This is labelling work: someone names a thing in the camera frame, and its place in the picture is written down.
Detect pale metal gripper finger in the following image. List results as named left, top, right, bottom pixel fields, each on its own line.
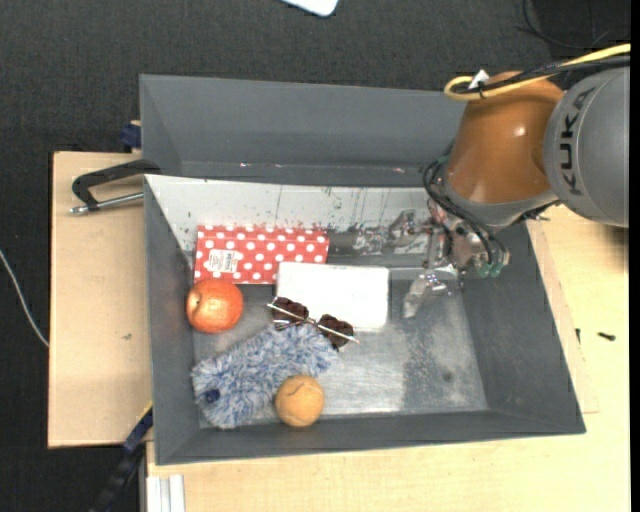
left=402, top=269, right=449, bottom=320

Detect grey metal bin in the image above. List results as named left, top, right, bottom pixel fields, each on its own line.
left=138, top=73, right=588, bottom=467

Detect white flat box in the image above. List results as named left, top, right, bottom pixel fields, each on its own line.
left=275, top=260, right=391, bottom=332

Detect brown sunglasses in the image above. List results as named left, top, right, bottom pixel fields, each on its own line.
left=266, top=296, right=361, bottom=352

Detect tan ball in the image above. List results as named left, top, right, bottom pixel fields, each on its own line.
left=274, top=374, right=327, bottom=429

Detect red white-dotted box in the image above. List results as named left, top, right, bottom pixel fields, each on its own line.
left=193, top=224, right=332, bottom=286

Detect blue and white fluffy cloth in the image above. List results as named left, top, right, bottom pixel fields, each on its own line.
left=190, top=321, right=341, bottom=431

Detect orange fruit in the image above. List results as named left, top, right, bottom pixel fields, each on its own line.
left=185, top=277, right=245, bottom=335

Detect pale brown flat board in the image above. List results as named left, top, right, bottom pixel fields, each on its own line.
left=47, top=150, right=600, bottom=449

